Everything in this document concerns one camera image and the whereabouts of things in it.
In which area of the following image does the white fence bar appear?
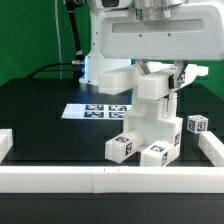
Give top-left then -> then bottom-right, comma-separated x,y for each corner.
0,129 -> 13,163
198,131 -> 224,167
0,166 -> 224,193

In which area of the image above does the black cable at base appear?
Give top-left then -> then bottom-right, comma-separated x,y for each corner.
25,59 -> 86,80

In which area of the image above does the black hose behind robot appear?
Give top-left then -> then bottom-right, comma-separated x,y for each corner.
63,0 -> 84,62

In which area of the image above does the white front fence bar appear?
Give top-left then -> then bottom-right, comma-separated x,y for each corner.
0,166 -> 224,193

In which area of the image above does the white left fence bar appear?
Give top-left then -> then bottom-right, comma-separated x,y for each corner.
0,129 -> 13,163

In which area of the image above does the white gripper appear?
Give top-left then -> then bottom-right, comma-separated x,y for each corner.
99,4 -> 224,89

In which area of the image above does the white chair back frame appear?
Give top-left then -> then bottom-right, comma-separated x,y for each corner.
98,62 -> 209,100

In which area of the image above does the white tagged cube nut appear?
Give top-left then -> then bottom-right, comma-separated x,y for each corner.
187,115 -> 209,134

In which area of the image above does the white right fence bar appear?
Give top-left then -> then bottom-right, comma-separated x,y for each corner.
198,131 -> 224,167

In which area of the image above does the white sheet with tags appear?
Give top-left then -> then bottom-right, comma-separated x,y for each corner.
62,104 -> 131,120

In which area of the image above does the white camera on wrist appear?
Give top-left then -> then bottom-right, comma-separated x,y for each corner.
96,0 -> 133,10

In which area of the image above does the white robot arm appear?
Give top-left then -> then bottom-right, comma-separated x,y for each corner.
86,0 -> 224,61

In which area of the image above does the white chair seat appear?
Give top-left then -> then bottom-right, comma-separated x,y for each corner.
123,92 -> 183,157

